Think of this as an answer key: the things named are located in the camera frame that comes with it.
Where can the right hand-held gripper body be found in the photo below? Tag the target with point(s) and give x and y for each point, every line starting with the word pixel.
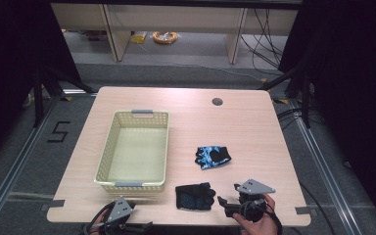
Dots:
pixel 254 187

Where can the person's right hand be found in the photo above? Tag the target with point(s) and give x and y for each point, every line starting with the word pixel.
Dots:
pixel 261 227

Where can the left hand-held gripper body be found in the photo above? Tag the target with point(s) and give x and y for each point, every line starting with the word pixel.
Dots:
pixel 120 210

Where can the aluminium floor rail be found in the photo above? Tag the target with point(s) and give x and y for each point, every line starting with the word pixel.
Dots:
pixel 326 173
pixel 19 160

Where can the blue patterned fingerless glove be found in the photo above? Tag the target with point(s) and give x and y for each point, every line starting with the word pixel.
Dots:
pixel 212 156

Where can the person's left hand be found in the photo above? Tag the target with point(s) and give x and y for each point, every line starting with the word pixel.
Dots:
pixel 100 219

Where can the grey tape patch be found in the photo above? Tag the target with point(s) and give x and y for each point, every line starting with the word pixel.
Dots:
pixel 303 210
pixel 55 204

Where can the black curtain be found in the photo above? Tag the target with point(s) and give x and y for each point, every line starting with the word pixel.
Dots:
pixel 355 81
pixel 9 65

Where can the black fingerless glove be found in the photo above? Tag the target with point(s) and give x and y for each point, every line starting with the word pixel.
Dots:
pixel 194 196

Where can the pale yellow plastic basket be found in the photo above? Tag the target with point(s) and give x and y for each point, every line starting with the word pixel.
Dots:
pixel 137 153

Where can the yellow packet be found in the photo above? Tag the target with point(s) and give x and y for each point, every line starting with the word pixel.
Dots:
pixel 138 37

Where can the white desk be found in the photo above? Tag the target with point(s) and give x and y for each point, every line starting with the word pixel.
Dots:
pixel 176 18

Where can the grey table grommet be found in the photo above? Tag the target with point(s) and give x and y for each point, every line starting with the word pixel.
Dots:
pixel 217 101

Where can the black metal stand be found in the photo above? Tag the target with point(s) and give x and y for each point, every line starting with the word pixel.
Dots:
pixel 305 98
pixel 39 98

